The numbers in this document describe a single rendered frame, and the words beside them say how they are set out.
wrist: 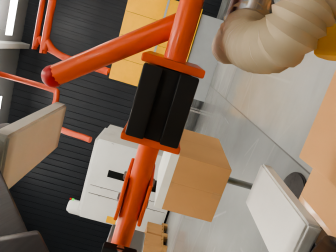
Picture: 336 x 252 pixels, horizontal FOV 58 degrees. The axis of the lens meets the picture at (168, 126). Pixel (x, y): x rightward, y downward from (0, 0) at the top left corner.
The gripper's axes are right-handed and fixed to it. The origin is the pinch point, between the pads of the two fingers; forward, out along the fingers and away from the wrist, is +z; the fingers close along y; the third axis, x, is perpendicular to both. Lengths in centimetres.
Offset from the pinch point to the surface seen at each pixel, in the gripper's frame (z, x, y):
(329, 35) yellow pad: 7.6, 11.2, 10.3
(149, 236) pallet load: 611, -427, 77
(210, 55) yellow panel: 747, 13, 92
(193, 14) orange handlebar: 11.2, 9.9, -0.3
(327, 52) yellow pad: 7.0, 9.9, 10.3
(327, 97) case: 30.2, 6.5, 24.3
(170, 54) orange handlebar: 11.2, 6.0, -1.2
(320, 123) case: 29.1, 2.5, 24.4
